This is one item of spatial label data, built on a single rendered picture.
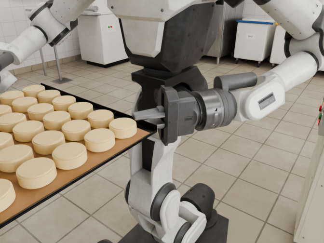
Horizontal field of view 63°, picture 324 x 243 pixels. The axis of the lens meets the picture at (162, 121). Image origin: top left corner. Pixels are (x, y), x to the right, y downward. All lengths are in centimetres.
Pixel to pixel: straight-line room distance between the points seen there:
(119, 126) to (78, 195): 152
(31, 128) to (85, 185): 155
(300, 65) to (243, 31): 430
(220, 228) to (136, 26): 111
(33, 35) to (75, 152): 65
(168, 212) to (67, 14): 74
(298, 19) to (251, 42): 426
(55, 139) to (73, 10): 60
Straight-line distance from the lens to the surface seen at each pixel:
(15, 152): 46
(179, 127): 54
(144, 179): 91
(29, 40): 100
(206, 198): 140
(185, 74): 82
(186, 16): 68
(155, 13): 67
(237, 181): 208
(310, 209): 152
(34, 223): 189
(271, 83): 62
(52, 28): 102
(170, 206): 93
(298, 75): 71
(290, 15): 71
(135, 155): 91
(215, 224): 152
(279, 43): 484
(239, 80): 61
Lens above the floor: 128
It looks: 27 degrees down
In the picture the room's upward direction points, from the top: straight up
